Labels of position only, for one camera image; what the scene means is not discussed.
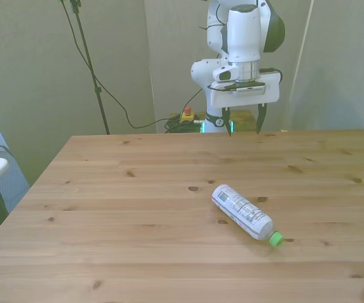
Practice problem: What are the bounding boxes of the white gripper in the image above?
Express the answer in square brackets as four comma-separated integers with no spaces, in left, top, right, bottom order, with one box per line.
[207,71,281,138]

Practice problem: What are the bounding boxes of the water bottle with green cap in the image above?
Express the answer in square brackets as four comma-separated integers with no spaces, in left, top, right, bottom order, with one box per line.
[211,184,286,247]

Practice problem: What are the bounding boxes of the black tripod stand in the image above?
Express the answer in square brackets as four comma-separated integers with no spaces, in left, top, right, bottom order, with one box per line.
[58,0,111,136]

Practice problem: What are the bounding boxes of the yellow emergency stop button box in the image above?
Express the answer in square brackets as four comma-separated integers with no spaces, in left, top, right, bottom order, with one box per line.
[179,106,196,124]

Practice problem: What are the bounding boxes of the white slanted pole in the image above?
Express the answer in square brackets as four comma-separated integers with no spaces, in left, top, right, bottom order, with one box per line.
[290,0,315,131]

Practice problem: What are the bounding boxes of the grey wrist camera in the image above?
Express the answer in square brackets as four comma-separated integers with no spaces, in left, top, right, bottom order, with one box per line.
[231,81,267,95]

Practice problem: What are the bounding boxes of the coiled green and black cables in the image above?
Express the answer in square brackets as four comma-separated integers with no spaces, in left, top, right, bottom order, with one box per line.
[163,114,206,134]

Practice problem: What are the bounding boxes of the black hanging cable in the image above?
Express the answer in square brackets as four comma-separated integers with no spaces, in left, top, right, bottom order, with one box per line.
[60,0,182,129]

